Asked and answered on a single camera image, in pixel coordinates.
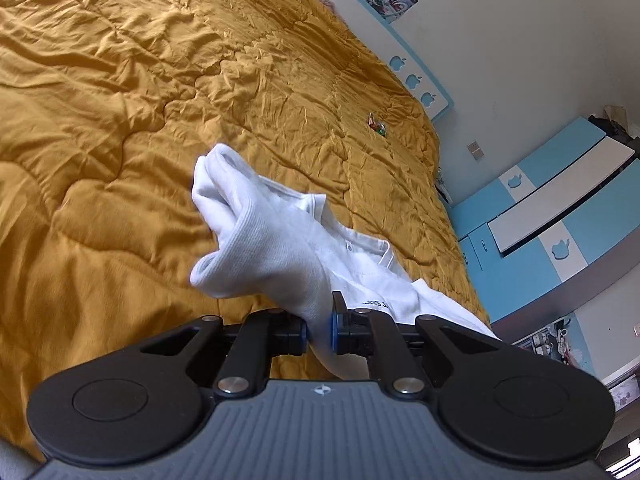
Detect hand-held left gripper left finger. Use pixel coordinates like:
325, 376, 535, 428
136, 309, 309, 397

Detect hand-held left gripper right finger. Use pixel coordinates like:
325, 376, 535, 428
327, 291, 503, 402

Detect white sweatshirt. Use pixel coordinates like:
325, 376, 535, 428
189, 143, 502, 382

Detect white and black object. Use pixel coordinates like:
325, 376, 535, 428
434, 164, 455, 207

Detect cartoon figure poster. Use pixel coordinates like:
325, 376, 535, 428
510, 312, 597, 377

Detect blue and white headboard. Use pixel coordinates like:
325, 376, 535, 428
270, 0, 457, 122

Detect blue and white wardrobe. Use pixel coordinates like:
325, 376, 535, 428
449, 116, 640, 327

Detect floral poster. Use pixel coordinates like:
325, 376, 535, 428
601, 369, 640, 414

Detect mustard yellow quilt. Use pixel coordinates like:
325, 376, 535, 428
0, 0, 495, 463

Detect dark clutter on wardrobe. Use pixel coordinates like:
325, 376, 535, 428
587, 105, 640, 155

